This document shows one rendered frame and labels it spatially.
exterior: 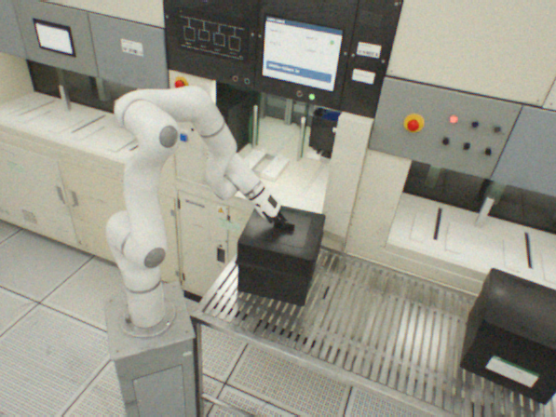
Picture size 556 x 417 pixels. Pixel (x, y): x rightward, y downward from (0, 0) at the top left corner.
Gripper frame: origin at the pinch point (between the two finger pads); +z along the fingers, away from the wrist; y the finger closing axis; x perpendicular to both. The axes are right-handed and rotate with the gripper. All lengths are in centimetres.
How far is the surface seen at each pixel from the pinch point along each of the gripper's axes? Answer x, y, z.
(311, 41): -40, 29, -43
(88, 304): 152, 16, -5
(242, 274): 20.1, -13.8, 5.1
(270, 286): 14.1, -13.8, 14.9
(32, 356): 157, -21, -9
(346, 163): -26.5, 20.9, 0.2
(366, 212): -18.7, 24.2, 25.1
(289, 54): -31, 30, -44
